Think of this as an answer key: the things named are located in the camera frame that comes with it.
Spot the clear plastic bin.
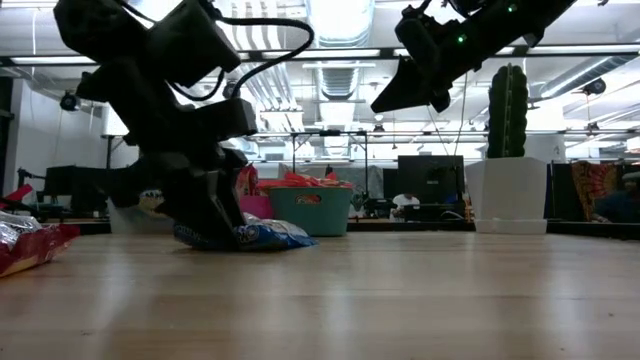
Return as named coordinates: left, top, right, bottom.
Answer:
left=107, top=197, right=176, bottom=235

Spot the black overhead frame bar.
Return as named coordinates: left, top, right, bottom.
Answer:
left=0, top=45, right=640, bottom=69

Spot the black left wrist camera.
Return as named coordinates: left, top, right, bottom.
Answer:
left=192, top=97, right=259, bottom=144

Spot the black folding table frame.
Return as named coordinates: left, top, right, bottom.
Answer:
left=101, top=129, right=370, bottom=199

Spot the person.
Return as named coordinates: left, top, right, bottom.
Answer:
left=593, top=171, right=640, bottom=225
left=391, top=193, right=422, bottom=222

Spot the pink plastic bin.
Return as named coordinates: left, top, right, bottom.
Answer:
left=238, top=193, right=275, bottom=221

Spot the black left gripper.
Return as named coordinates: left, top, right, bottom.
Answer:
left=74, top=59, right=247, bottom=251

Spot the green cactus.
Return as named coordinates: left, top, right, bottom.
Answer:
left=487, top=63, right=530, bottom=160

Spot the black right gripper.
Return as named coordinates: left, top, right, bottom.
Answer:
left=370, top=9, right=506, bottom=114

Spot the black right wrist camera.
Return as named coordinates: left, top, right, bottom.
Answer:
left=394, top=5, right=444, bottom=69

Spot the red sheet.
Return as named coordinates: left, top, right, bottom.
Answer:
left=0, top=183, right=34, bottom=211

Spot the orange Maruchan noodle pack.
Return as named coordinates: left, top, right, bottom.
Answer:
left=257, top=178, right=301, bottom=192
left=284, top=172, right=354, bottom=190

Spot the red Maruchan noodle pack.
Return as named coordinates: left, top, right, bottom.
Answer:
left=0, top=209, right=81, bottom=279
left=234, top=163, right=261, bottom=199

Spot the blue Maruchan noodle pack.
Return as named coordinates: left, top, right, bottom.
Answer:
left=173, top=212, right=319, bottom=253
left=137, top=188, right=167, bottom=217

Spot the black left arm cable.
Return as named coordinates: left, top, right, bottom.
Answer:
left=167, top=16, right=316, bottom=102

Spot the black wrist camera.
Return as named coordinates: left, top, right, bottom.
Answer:
left=394, top=5, right=444, bottom=69
left=192, top=97, right=259, bottom=144

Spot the orange patterned tapestry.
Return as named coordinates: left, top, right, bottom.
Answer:
left=571, top=160, right=621, bottom=222

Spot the teal plastic bin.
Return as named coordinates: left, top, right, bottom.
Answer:
left=268, top=186, right=354, bottom=238

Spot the black background monitor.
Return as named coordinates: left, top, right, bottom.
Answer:
left=397, top=154, right=466, bottom=206

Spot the silver ventilation duct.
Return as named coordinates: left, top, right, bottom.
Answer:
left=305, top=0, right=376, bottom=101

